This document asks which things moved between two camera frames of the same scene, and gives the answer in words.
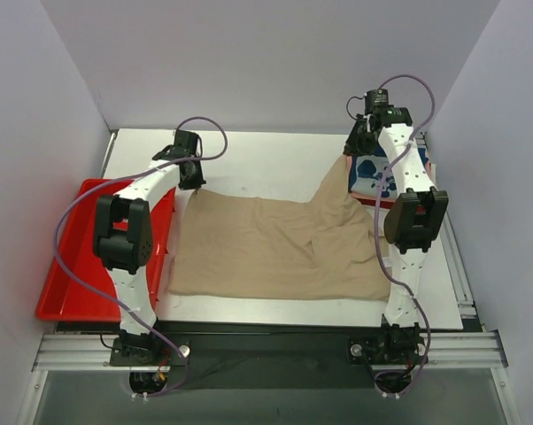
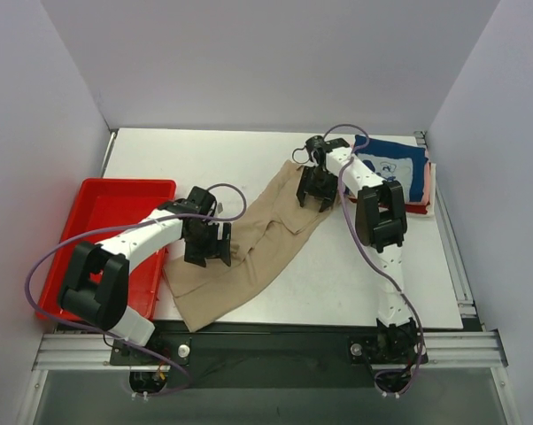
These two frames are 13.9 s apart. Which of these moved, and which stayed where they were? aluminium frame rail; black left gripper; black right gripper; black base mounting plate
Moved: black left gripper; black right gripper
Stayed: black base mounting plate; aluminium frame rail
